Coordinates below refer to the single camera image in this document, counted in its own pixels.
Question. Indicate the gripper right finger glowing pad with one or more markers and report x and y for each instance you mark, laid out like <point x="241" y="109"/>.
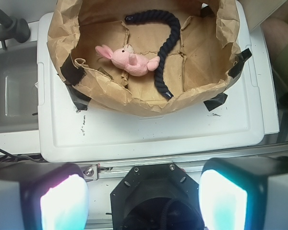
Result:
<point x="245" y="193"/>

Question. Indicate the black tape strip left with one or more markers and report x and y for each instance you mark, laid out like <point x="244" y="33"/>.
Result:
<point x="73" y="75"/>

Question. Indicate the brown paper bag tray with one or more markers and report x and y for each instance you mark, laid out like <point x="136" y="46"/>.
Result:
<point x="195" y="70"/>

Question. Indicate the pink plush bunny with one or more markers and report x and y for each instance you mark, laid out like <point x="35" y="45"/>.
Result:
<point x="126" y="59"/>

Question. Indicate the black octagonal mount plate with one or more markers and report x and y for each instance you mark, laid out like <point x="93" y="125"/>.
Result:
<point x="156" y="197"/>

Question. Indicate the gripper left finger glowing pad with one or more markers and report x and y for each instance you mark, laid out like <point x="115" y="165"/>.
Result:
<point x="43" y="196"/>

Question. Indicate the black tape strip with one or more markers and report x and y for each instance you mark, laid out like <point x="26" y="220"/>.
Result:
<point x="241" y="58"/>
<point x="73" y="75"/>
<point x="215" y="102"/>

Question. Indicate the black faucet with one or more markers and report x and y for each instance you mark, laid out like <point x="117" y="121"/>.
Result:
<point x="13" y="28"/>

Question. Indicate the black tape strip bottom right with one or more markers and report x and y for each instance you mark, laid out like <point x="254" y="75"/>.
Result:
<point x="215" y="102"/>

